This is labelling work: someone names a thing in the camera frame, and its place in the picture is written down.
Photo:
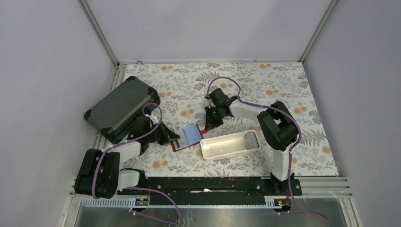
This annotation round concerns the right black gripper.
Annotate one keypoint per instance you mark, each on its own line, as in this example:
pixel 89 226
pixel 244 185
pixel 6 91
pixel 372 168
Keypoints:
pixel 210 123

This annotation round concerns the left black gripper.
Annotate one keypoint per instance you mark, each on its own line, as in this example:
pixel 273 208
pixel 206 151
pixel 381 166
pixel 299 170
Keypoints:
pixel 167 135

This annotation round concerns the red card holder wallet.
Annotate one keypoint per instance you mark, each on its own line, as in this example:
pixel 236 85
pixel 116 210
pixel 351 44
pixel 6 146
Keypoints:
pixel 189 136

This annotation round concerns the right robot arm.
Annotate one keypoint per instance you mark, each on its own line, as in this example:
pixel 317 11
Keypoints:
pixel 279 128

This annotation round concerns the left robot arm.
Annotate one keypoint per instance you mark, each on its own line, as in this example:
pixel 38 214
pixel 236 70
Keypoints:
pixel 101 173

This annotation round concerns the floral table mat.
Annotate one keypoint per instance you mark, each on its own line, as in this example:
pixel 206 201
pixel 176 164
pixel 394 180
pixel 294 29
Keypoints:
pixel 182 89

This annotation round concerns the white plastic tray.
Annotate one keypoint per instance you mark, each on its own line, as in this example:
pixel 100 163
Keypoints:
pixel 226 146

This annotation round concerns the black hard case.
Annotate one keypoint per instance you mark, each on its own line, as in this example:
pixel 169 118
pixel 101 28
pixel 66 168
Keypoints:
pixel 116 113

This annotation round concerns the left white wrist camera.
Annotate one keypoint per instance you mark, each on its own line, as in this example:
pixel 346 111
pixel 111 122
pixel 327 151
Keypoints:
pixel 154 119

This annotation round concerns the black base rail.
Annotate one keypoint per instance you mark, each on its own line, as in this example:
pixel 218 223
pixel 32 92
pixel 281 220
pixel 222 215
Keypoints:
pixel 222 192

